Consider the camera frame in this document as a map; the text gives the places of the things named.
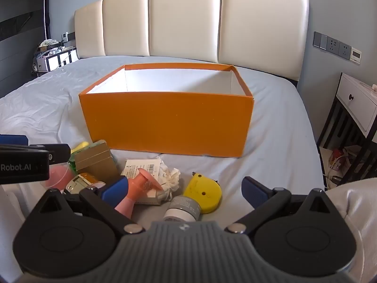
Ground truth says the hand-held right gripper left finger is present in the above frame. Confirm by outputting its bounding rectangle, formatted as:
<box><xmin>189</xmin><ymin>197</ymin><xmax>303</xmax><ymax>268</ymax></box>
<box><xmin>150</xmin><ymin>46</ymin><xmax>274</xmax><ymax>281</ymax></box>
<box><xmin>38</xmin><ymin>175</ymin><xmax>145</xmax><ymax>236</ymax></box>

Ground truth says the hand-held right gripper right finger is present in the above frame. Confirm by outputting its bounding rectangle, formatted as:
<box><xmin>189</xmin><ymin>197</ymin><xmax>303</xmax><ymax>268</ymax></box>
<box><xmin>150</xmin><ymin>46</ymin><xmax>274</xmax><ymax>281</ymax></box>
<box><xmin>225</xmin><ymin>176</ymin><xmax>332</xmax><ymax>235</ymax></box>

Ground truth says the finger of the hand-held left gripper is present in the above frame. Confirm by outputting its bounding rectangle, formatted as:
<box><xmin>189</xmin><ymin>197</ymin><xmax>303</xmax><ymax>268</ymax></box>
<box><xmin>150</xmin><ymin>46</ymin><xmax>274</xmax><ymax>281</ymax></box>
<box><xmin>29</xmin><ymin>143</ymin><xmax>72</xmax><ymax>166</ymax></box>
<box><xmin>0</xmin><ymin>135</ymin><xmax>29</xmax><ymax>147</ymax></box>

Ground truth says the pink ball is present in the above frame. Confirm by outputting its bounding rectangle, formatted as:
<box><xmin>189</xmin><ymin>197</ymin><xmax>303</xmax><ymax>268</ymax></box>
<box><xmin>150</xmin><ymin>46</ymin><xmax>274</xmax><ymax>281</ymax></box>
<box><xmin>45</xmin><ymin>163</ymin><xmax>78</xmax><ymax>193</ymax></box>

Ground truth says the orange carrot-shaped toy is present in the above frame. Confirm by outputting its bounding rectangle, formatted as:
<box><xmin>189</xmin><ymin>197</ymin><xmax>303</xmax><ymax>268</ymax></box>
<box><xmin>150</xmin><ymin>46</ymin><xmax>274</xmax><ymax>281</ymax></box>
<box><xmin>114</xmin><ymin>168</ymin><xmax>164</xmax><ymax>220</ymax></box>

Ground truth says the brown cardboard box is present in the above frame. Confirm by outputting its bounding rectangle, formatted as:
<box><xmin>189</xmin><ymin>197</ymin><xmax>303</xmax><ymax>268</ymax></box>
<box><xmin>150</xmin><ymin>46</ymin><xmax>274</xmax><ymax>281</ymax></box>
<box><xmin>73</xmin><ymin>140</ymin><xmax>120</xmax><ymax>181</ymax></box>

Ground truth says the grey jar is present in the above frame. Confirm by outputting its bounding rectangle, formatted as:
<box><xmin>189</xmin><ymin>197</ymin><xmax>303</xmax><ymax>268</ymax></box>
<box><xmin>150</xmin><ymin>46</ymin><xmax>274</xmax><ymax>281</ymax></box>
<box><xmin>163</xmin><ymin>196</ymin><xmax>202</xmax><ymax>222</ymax></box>

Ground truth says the orange cardboard box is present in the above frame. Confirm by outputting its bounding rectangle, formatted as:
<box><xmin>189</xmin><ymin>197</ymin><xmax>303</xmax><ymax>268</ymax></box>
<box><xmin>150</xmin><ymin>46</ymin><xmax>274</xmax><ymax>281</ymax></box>
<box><xmin>78</xmin><ymin>62</ymin><xmax>254</xmax><ymax>158</ymax></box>

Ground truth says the yellow plastic item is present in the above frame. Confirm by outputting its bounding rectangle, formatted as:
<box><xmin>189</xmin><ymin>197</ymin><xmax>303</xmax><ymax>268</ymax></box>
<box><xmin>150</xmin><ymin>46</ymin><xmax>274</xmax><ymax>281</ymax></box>
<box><xmin>70</xmin><ymin>141</ymin><xmax>90</xmax><ymax>154</ymax></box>

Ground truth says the white labelled packet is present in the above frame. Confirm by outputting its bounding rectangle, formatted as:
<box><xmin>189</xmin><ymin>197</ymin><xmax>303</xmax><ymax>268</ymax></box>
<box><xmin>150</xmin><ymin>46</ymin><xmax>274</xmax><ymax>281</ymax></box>
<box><xmin>120</xmin><ymin>158</ymin><xmax>163</xmax><ymax>206</ymax></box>

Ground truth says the orange and white small device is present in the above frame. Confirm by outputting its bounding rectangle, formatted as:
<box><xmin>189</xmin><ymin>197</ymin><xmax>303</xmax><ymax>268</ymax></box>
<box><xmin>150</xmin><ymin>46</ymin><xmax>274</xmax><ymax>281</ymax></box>
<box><xmin>64</xmin><ymin>172</ymin><xmax>98</xmax><ymax>195</ymax></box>

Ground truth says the yellow tape measure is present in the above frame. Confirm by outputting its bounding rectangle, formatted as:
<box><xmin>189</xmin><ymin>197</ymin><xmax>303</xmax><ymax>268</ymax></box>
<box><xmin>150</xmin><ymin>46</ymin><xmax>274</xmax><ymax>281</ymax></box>
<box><xmin>183</xmin><ymin>172</ymin><xmax>224</xmax><ymax>214</ymax></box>

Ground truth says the white crumpled cloth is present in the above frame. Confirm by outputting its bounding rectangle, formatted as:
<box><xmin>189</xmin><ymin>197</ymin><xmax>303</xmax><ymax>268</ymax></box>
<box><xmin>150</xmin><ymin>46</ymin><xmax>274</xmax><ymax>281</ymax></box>
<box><xmin>156</xmin><ymin>153</ymin><xmax>182</xmax><ymax>203</ymax></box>

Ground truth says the bed with grey sheet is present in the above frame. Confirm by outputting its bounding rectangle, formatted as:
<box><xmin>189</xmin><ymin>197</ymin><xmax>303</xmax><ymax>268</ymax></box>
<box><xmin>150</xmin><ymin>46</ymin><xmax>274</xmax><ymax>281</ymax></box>
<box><xmin>0</xmin><ymin>54</ymin><xmax>328</xmax><ymax>283</ymax></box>

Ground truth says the cluttered black white nightstand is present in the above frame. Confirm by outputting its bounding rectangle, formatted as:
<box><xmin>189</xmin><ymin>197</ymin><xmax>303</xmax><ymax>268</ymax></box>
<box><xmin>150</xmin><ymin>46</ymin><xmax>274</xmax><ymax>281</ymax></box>
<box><xmin>31</xmin><ymin>39</ymin><xmax>78</xmax><ymax>76</ymax></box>

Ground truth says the red and white bag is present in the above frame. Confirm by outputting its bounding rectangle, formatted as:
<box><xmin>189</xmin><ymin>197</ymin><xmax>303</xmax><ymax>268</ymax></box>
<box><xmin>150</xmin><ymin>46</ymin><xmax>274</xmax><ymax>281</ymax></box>
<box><xmin>329</xmin><ymin>147</ymin><xmax>359</xmax><ymax>169</ymax></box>

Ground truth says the white blanket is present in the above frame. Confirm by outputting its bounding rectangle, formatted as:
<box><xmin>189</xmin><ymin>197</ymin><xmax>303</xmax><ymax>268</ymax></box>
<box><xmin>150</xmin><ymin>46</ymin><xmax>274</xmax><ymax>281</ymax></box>
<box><xmin>323</xmin><ymin>178</ymin><xmax>377</xmax><ymax>283</ymax></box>

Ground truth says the white drawer nightstand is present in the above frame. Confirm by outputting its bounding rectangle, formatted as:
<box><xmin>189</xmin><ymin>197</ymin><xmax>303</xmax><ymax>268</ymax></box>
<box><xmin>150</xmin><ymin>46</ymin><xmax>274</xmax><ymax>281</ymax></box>
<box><xmin>316</xmin><ymin>72</ymin><xmax>377</xmax><ymax>188</ymax></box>

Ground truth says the cream padded headboard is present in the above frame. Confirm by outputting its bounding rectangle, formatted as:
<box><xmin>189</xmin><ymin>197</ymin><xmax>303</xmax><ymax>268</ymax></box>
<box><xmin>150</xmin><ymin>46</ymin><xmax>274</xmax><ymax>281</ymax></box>
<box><xmin>74</xmin><ymin>0</ymin><xmax>311</xmax><ymax>82</ymax></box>

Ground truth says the grey wall socket panel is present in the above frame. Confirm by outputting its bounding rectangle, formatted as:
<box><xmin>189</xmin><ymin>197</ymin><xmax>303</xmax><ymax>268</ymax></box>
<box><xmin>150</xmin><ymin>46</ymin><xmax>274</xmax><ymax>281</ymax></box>
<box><xmin>313</xmin><ymin>31</ymin><xmax>353</xmax><ymax>58</ymax></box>

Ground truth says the white wall thermostat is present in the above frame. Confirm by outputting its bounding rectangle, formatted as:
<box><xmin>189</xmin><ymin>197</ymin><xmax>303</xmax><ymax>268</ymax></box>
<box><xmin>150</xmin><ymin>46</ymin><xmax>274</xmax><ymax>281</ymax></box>
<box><xmin>349</xmin><ymin>48</ymin><xmax>363</xmax><ymax>65</ymax></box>

